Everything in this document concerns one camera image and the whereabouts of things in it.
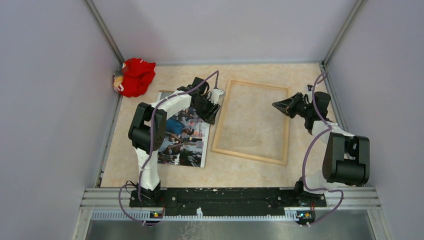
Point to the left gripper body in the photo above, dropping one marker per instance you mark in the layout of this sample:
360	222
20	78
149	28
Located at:
204	107

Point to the wooden picture frame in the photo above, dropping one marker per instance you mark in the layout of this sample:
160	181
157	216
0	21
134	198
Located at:
249	127

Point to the red cloth doll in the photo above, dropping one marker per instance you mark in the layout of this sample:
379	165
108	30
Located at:
133	77

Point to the printed photo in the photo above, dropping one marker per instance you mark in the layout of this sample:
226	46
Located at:
186	138

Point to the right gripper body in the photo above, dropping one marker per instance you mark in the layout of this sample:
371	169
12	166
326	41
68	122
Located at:
305	110

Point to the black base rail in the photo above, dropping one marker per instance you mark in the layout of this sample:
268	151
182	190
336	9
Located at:
226	201

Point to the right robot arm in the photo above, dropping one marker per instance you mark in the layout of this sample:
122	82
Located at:
347	156

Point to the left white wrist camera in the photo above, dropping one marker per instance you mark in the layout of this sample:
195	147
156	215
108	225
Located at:
215	95

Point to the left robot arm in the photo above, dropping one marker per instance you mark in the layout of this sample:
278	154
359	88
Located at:
148	128

